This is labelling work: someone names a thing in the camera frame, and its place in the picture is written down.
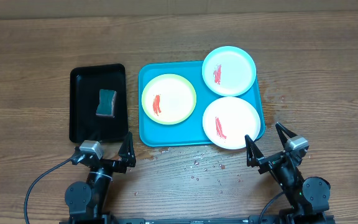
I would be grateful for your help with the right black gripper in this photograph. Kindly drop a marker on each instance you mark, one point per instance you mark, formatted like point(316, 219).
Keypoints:
point(256, 155)

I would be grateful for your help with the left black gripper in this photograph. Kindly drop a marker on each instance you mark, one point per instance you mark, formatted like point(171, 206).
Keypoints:
point(120, 166)

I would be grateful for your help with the white plate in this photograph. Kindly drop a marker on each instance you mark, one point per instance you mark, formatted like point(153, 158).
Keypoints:
point(227, 120)

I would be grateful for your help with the green and brown sponge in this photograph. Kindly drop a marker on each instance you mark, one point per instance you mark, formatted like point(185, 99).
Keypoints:
point(107, 100)

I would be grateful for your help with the yellow-green rimmed plate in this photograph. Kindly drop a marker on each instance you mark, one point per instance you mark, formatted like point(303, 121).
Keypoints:
point(168, 99)

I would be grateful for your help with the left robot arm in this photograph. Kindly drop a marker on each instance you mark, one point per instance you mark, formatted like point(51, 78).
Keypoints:
point(86, 200)

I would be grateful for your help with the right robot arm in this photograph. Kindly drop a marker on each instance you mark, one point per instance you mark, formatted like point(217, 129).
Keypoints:
point(308, 197)

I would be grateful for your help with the teal plastic serving tray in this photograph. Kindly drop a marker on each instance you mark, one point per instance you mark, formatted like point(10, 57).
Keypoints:
point(189, 131)

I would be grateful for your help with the black plastic tray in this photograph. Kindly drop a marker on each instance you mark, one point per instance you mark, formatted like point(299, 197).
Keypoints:
point(85, 84)

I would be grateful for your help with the light blue rimmed plate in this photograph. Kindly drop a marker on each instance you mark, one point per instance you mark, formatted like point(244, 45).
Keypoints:
point(228, 71)

